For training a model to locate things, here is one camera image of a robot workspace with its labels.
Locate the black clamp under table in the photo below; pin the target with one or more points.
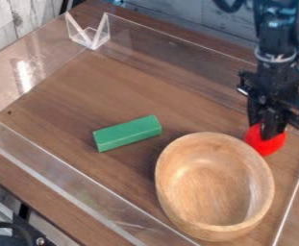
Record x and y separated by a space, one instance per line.
18 233

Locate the clear acrylic front wall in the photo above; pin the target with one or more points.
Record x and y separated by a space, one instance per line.
109 185

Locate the red toy strawberry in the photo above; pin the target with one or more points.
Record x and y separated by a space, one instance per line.
265 147

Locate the clear acrylic wall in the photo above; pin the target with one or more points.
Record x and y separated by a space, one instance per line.
109 185
180 60

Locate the wooden bowl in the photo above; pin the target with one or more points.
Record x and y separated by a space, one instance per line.
214 185

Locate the clear acrylic back wall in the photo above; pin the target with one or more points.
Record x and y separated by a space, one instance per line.
180 60

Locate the clear acrylic corner bracket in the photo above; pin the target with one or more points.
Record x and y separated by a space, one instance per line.
89 37

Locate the green rectangular block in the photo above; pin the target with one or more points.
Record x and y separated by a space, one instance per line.
128 133

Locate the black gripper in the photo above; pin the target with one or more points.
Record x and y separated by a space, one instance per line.
272 88

